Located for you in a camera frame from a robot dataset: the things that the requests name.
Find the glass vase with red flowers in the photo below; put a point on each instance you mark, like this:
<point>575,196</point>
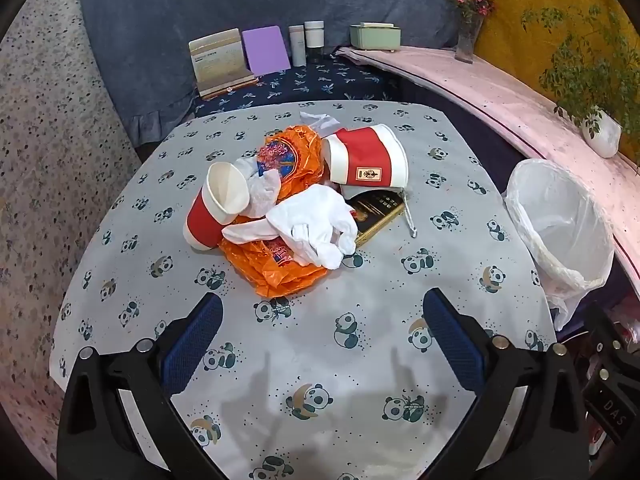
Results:
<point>467,40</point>

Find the pink cloth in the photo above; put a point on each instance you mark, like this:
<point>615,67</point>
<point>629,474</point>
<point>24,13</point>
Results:
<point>500,95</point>

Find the navy leaf print cloth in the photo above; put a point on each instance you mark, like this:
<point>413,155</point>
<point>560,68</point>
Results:
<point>310,85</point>

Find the clear plastic wrapper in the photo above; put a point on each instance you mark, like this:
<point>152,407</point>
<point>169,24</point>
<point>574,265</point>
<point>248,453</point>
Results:
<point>322,121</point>

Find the green plant in white pot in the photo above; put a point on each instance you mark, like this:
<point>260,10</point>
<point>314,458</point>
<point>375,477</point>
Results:
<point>602,135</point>

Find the small red white paper cup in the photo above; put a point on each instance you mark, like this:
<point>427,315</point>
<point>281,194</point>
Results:
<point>202,215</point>

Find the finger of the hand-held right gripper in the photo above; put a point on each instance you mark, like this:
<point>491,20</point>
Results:
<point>607,345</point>
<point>610,407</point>

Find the blue grey backdrop cloth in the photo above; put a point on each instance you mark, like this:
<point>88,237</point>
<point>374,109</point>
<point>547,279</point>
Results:
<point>200,0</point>

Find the slim white bottle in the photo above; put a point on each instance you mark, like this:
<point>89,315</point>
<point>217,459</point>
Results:
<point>297,47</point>

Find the black gold box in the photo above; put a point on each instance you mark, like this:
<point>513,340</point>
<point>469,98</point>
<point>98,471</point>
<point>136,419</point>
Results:
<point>380,210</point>

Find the gold white card stand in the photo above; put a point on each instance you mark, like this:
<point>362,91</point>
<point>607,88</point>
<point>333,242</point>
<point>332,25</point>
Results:
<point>220,60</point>

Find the purple card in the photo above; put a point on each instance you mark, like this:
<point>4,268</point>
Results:
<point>265,50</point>

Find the white tissue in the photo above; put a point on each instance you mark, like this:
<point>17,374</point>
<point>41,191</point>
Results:
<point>310,215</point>
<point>262,187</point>

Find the trash bin with white liner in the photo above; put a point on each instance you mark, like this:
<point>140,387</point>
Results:
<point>530,210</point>

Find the pale green box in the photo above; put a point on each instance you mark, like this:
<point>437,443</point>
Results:
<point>375,39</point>

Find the large red white paper cup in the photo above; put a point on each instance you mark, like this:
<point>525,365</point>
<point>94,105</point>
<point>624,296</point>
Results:
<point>370,155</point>

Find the orange plastic bag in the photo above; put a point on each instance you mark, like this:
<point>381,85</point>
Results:
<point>275,270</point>
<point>300,160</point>

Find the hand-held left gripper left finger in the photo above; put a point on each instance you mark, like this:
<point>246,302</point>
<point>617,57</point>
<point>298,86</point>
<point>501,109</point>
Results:
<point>192,340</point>

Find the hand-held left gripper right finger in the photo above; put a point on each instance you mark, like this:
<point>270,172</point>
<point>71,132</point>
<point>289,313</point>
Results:
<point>452,340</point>

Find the grey panda print tablecloth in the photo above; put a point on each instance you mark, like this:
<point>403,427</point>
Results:
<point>350,280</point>

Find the white jar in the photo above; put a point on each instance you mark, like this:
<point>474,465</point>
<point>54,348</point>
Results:
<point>314,37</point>

